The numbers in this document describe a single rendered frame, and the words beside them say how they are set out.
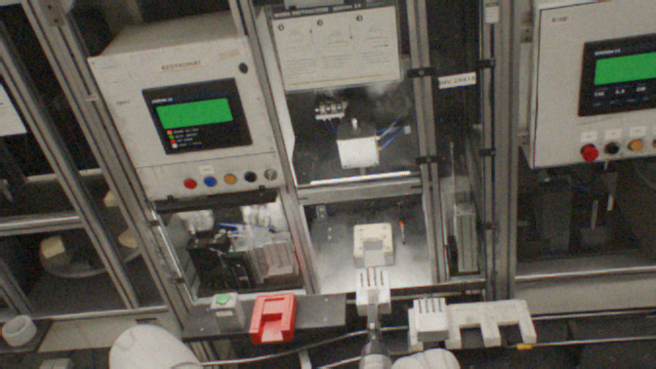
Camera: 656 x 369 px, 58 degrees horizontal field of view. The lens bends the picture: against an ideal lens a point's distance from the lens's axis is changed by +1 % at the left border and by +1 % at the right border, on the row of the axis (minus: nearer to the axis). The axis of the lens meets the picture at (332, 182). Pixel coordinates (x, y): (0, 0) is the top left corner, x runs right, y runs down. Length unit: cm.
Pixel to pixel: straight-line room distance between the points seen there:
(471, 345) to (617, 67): 90
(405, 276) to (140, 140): 95
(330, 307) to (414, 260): 34
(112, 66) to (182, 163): 32
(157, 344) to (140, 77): 72
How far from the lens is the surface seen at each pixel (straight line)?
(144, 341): 122
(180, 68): 158
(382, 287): 178
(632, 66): 162
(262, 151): 165
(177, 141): 166
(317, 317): 195
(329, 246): 218
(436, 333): 185
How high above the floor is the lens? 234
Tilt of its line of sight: 35 degrees down
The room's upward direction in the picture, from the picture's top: 11 degrees counter-clockwise
